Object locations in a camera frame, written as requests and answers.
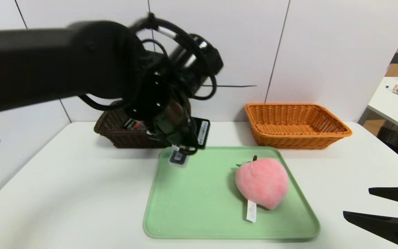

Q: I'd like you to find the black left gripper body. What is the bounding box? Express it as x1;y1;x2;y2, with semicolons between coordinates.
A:
189;117;211;150

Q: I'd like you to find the grey pencil lead case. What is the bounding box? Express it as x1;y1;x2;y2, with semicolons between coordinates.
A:
169;149;189;168

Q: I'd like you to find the black face wash tube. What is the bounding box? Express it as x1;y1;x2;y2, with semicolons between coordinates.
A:
125;119;148;132

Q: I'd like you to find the pink plush peach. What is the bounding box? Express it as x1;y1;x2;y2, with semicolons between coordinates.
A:
235;156;290;223

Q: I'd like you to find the dark brown wicker basket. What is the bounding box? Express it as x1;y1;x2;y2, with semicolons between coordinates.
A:
94;100;172;149

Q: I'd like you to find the orange wicker basket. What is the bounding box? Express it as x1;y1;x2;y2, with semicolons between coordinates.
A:
244;102;353;150

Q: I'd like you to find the light green plastic tray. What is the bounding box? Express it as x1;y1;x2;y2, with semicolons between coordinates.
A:
143;146;321;240

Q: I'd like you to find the white side table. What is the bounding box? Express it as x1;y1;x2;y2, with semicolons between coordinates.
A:
368;77;398;136

